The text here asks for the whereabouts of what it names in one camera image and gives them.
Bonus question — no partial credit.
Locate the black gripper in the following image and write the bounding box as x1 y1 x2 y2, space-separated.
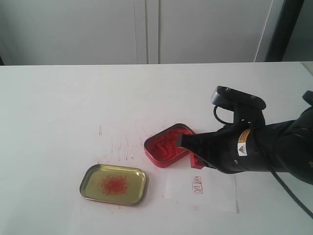
176 107 274 174

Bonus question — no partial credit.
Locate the red stamp block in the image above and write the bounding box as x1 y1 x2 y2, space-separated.
190 152 204 169

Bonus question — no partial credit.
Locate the white paper sheet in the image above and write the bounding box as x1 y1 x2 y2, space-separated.
164 168 238 213

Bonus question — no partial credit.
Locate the red ink pad tin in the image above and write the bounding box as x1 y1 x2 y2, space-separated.
144 123 195 168

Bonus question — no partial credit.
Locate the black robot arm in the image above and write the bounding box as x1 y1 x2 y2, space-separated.
176 86 313 184

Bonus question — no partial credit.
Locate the gold metal tin lid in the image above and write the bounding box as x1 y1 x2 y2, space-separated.
79 164 146 206

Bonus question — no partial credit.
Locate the white cabinet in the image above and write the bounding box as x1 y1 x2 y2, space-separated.
0 0 283 65

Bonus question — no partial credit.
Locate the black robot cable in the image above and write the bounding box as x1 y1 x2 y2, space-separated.
213 105 313 218

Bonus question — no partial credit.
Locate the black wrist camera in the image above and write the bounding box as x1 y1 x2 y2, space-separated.
211 86 266 111

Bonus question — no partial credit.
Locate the dark vertical post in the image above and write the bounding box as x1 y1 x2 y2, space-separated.
265 0 304 62

